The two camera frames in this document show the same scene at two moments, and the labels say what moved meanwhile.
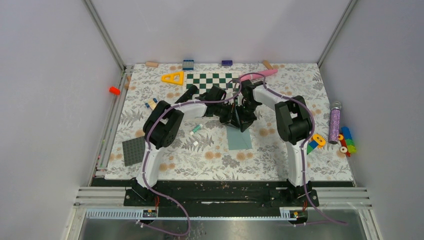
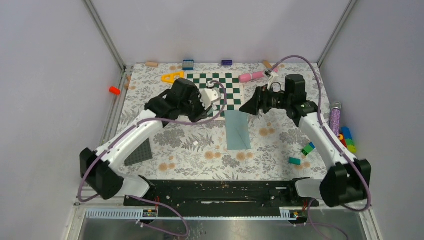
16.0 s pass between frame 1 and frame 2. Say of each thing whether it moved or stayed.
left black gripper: moved
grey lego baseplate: stayed
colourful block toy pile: stayed
